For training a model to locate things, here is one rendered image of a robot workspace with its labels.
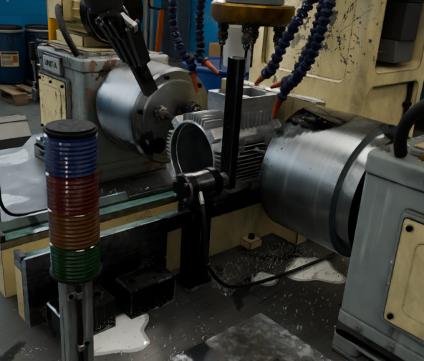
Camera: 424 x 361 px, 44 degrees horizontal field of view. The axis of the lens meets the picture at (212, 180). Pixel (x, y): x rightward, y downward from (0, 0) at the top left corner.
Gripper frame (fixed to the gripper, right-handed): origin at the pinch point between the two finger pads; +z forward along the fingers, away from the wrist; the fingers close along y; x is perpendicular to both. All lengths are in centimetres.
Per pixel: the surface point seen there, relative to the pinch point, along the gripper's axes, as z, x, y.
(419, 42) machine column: 26, -61, -23
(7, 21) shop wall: 136, -142, 570
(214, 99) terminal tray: 12.6, -11.5, -3.6
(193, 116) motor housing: 10.8, -3.6, -6.1
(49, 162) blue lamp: -19, 33, -36
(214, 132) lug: 12.5, -2.7, -12.8
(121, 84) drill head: 10.4, -4.9, 23.8
